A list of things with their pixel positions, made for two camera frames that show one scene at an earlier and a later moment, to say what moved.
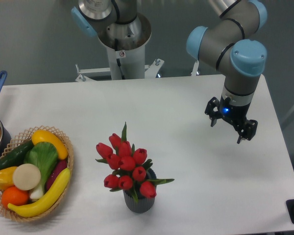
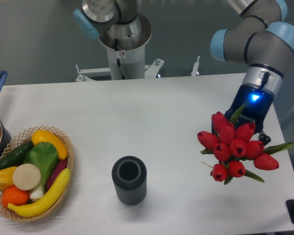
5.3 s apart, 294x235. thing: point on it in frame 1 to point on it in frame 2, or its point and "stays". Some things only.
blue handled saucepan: x=0 y=136 stays
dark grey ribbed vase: x=143 y=204 to x=130 y=175
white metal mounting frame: x=150 y=71 stays
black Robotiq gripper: x=234 y=114 to x=257 y=102
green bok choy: x=44 y=155 stays
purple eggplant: x=61 y=166 stays
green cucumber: x=14 y=157 stays
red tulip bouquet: x=130 y=165 to x=230 y=144
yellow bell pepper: x=3 y=178 stays
